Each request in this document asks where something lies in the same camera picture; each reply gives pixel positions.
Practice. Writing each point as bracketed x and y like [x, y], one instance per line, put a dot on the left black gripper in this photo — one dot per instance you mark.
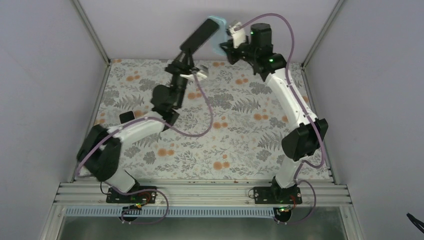
[182, 67]

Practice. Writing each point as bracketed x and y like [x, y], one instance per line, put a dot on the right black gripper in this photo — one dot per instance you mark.
[228, 46]

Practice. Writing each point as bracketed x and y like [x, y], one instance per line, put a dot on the light blue phone case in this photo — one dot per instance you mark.
[220, 35]

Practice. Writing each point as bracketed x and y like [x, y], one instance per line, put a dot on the phone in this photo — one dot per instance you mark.
[201, 35]
[127, 117]

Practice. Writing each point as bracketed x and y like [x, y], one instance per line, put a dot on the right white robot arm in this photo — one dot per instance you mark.
[307, 130]

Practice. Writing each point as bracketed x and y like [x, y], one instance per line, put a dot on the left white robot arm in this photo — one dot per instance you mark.
[101, 150]

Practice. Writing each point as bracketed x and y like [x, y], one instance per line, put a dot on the floral patterned table mat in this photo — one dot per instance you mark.
[244, 142]

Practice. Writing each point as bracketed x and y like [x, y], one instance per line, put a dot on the black object at edge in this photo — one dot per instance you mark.
[416, 222]

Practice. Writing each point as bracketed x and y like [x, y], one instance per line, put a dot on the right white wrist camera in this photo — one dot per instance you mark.
[237, 33]

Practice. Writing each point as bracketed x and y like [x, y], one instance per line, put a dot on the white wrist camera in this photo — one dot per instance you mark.
[237, 33]
[197, 73]

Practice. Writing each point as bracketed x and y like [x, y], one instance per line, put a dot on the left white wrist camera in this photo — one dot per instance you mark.
[197, 73]

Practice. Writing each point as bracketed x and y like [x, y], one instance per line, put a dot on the right aluminium corner post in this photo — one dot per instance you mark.
[327, 24]

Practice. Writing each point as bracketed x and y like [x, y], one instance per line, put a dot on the aluminium corner post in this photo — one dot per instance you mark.
[327, 24]
[88, 25]

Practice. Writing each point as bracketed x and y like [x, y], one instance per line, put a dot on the left aluminium corner post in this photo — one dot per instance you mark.
[88, 25]

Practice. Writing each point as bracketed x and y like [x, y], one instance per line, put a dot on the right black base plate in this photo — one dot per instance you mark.
[274, 195]

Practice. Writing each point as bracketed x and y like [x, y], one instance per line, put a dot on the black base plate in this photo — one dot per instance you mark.
[147, 196]
[274, 195]

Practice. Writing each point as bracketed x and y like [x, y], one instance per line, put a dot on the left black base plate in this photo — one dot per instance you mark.
[147, 196]

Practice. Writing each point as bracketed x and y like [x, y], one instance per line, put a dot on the aluminium rail frame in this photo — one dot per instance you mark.
[193, 198]

